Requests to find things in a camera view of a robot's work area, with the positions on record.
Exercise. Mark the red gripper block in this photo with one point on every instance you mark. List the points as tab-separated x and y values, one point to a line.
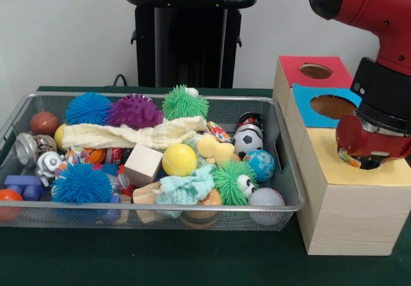
356	138

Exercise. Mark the colourful dotted cloth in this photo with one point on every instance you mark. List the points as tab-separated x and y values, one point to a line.
348	158

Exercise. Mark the green spiky ball white nub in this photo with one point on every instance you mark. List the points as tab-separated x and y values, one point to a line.
184	104

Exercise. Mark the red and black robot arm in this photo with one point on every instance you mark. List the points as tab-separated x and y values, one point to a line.
369	3

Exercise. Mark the wooden box with three holes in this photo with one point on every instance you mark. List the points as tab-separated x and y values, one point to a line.
353	218

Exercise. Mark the shallow mesh bin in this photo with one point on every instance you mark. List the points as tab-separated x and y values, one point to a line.
273	131

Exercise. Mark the blue globe ball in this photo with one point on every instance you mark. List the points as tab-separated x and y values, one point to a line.
261	165

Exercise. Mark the black and white soccer ball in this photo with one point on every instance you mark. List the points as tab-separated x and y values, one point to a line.
247	141

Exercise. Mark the green spiky ball with eyes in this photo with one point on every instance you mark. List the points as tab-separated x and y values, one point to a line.
226	183

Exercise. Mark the mint green cloth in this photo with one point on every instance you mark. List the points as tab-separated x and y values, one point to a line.
186	186

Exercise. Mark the yellow tennis ball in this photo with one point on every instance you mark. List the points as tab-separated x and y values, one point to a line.
179	160

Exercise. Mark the dark green table cloth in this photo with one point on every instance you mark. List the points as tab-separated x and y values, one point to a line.
192	260

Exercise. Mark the purple spiky toy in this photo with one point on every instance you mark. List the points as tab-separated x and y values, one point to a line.
135	112

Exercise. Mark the cream muslin cloth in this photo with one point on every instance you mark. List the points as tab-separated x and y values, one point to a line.
128	136

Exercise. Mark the blue spiky ball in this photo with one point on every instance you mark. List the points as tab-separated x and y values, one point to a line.
80	183
86	107

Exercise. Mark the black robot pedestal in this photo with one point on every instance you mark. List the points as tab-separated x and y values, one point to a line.
192	41

